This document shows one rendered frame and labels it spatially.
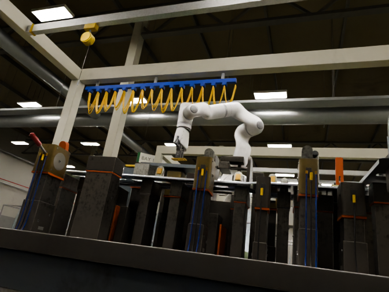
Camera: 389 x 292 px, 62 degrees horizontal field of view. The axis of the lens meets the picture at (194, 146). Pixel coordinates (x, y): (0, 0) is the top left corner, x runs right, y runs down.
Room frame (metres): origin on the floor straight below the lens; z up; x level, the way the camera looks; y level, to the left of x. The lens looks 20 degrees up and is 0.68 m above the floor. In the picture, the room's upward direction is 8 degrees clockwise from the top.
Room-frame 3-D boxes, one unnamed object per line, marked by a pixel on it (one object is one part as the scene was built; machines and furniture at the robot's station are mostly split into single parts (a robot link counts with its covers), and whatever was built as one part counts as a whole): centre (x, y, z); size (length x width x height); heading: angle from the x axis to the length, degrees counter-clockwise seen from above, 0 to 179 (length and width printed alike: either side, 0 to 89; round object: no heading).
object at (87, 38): (3.29, 1.47, 2.85); 0.16 x 0.10 x 0.85; 70
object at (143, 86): (4.29, 0.72, 2.98); 2.51 x 0.07 x 0.60; 70
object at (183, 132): (1.71, 0.08, 1.35); 0.10 x 0.07 x 0.11; 153
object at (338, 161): (1.31, -0.63, 0.95); 0.03 x 0.01 x 0.50; 74
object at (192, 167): (1.70, 0.08, 1.16); 0.37 x 0.14 x 0.02; 74
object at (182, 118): (1.71, 0.07, 1.50); 0.09 x 0.08 x 0.13; 23
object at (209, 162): (1.12, -0.05, 0.87); 0.12 x 0.07 x 0.35; 164
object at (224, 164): (1.48, -0.20, 0.94); 0.18 x 0.13 x 0.49; 74
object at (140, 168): (1.58, 0.22, 0.90); 0.13 x 0.08 x 0.41; 164
